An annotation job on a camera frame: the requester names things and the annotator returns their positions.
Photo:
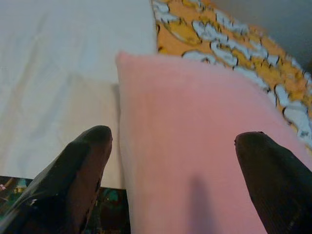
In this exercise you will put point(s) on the pink bunny print pillow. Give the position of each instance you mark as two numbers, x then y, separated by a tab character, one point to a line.
180	126

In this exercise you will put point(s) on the orange duck print blanket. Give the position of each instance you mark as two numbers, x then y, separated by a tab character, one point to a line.
243	41

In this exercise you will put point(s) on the white bed sheet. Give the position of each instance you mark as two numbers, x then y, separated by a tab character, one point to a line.
56	80

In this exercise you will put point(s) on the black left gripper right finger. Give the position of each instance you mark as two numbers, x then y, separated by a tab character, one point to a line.
280	180

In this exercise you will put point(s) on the dark colourful patterned rug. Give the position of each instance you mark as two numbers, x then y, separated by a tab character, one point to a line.
112	209

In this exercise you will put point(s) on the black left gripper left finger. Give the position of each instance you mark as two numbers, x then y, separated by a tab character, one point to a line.
65	180

